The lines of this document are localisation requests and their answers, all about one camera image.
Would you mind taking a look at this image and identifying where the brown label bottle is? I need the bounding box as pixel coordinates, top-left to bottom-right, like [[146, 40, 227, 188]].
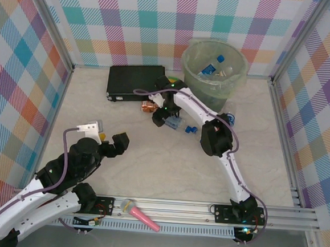
[[139, 100, 159, 115]]

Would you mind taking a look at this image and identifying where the blue label bottle blue cap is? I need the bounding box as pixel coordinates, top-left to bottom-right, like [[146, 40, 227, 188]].
[[196, 54, 226, 79]]

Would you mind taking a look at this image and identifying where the green translucent bin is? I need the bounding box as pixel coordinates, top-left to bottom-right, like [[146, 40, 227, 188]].
[[178, 38, 251, 115]]

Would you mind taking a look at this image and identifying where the black ribbed hard case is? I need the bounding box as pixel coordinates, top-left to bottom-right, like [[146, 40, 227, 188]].
[[105, 61, 167, 106]]

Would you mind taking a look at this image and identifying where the blue label water bottle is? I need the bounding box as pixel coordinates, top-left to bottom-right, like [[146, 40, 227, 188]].
[[225, 112, 237, 127]]

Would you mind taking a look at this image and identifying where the small circuit board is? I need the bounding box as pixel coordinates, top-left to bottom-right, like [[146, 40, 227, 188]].
[[234, 226, 256, 240], [72, 215, 103, 228]]

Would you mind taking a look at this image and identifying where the pink microphone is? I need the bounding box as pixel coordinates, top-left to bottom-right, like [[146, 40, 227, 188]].
[[118, 199, 163, 233]]

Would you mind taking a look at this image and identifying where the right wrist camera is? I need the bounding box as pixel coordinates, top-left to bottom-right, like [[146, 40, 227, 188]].
[[148, 92, 166, 108]]

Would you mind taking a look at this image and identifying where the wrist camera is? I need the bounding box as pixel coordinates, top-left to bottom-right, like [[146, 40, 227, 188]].
[[75, 118, 105, 144], [148, 92, 166, 108]]

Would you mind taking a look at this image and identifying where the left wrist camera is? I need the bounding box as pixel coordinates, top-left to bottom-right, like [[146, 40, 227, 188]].
[[75, 118, 105, 144]]

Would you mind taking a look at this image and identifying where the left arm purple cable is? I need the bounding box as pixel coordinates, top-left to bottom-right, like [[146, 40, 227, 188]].
[[0, 122, 79, 245]]

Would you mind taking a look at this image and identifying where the aluminium frame side rail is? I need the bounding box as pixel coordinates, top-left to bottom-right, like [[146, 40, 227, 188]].
[[3, 61, 75, 196], [258, 80, 330, 247]]

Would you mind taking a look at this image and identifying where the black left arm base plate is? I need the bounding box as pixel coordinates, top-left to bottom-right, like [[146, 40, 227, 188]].
[[89, 195, 116, 216]]

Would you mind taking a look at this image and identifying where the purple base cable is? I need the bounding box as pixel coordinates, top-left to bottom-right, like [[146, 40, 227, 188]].
[[58, 217, 89, 234], [237, 217, 270, 247]]

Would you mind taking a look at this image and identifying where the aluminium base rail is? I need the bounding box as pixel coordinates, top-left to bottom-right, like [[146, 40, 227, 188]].
[[60, 189, 323, 234]]

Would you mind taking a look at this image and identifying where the white slotted cable duct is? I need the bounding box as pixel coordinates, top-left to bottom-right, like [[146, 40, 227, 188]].
[[56, 213, 236, 241]]

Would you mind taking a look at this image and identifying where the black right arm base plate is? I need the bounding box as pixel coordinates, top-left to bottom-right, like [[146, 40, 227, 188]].
[[213, 203, 267, 227]]

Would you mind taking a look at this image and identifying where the aluminium frame post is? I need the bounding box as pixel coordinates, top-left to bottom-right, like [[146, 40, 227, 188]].
[[270, 0, 330, 88], [16, 0, 80, 74]]

